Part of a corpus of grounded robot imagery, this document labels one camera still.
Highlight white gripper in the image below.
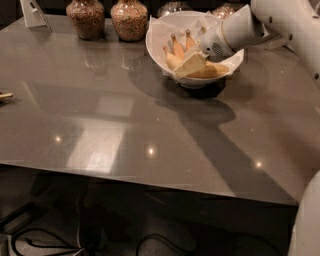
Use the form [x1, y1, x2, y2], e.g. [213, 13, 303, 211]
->
[173, 25, 234, 78]

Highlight large front yellow banana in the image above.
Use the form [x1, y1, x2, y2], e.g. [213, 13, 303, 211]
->
[162, 45, 230, 80]

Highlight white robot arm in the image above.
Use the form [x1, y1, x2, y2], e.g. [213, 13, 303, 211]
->
[196, 0, 320, 256]

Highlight middle small orange banana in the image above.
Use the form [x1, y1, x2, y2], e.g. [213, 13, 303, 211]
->
[185, 29, 195, 50]

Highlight small orange banana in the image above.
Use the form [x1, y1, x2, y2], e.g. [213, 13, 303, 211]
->
[171, 34, 184, 60]
[185, 29, 195, 50]

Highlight left small orange banana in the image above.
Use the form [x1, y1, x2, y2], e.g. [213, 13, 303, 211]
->
[171, 34, 184, 60]

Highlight white bowl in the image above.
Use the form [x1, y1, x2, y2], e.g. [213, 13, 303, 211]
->
[145, 10, 245, 90]

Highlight white paper liner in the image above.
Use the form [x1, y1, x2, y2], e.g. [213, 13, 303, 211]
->
[147, 11, 245, 81]

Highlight right glass jar of grains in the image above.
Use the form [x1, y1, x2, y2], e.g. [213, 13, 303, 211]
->
[212, 3, 243, 19]

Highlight glass jar of grains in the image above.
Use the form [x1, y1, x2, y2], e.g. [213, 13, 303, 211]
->
[212, 3, 243, 19]
[110, 0, 148, 42]
[66, 0, 105, 40]

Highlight left glass jar of grains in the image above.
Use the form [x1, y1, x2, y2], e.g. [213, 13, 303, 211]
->
[66, 0, 105, 40]

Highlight white stand top left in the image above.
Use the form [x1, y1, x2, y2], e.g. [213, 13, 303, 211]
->
[19, 0, 52, 32]

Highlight wooden object at left edge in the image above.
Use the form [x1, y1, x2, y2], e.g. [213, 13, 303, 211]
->
[0, 93, 13, 101]

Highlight black cable floor centre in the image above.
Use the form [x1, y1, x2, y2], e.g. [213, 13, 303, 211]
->
[135, 233, 197, 256]

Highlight black cable floor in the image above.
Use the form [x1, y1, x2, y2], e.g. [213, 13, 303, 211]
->
[10, 228, 87, 256]
[135, 233, 197, 256]

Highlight white cable on floor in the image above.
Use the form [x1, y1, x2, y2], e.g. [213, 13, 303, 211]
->
[72, 193, 87, 256]

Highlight black cable floor left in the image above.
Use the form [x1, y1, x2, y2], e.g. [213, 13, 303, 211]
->
[10, 228, 87, 256]

